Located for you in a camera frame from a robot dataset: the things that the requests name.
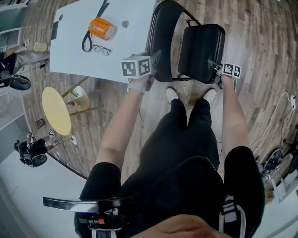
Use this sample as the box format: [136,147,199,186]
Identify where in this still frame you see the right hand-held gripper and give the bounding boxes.
[207,59,242,89]

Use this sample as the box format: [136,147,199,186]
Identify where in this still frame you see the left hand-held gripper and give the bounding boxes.
[121,49,163,92]

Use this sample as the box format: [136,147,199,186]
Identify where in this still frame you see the black folding chair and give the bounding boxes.
[145,0,226,85]

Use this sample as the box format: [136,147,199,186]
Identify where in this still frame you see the person's left forearm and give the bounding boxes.
[95,75,152,168]

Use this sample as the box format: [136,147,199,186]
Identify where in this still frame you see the person's right forearm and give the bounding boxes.
[219,74,251,154]

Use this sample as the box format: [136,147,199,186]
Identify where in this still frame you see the person's right white shoe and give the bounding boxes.
[202,88,217,105]

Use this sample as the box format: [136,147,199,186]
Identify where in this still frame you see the person's white shoe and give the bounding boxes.
[165,86,180,106]
[202,88,217,105]

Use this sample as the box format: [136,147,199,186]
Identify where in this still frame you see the white wristband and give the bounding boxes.
[127,82,147,95]

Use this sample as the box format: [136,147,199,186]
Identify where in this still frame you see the person's left white shoe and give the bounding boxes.
[165,86,180,106]

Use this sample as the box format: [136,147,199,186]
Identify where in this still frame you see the black-framed eyeglasses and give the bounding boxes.
[93,44,113,57]

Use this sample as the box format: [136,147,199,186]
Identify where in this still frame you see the orange pouch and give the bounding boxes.
[88,17,118,41]

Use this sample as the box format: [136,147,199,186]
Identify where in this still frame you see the person's black trousers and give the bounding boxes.
[138,98,221,177]

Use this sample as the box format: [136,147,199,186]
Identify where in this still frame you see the yellow stool with metal legs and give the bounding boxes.
[61,76,104,117]

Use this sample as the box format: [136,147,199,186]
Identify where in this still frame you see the white rectangular table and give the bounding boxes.
[49,0,157,84]

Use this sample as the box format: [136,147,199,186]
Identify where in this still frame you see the black flat device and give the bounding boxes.
[51,21,59,40]

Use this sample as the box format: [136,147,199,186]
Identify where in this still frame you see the round yellow table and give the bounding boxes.
[41,86,72,136]

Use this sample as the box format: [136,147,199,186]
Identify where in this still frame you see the black equipment on stand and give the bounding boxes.
[257,125,298,181]

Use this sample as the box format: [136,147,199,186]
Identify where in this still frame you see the yellow cup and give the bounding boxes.
[33,42,49,53]

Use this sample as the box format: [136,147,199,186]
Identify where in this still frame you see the person's black shirt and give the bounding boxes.
[74,145,266,238]

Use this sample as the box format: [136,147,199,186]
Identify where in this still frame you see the black round seat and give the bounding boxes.
[0,74,32,92]
[20,153,48,168]

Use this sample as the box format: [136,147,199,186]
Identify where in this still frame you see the white side table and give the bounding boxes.
[269,171,298,205]

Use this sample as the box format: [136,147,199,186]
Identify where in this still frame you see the white shelf cabinet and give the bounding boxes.
[0,0,30,51]

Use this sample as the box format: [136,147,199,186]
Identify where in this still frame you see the black and silver headset bar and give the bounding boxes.
[42,196,135,214]

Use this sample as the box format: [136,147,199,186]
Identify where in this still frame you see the black device with red button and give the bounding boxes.
[76,213,126,231]

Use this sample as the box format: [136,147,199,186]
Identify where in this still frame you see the white floor cable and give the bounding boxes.
[248,92,297,149]

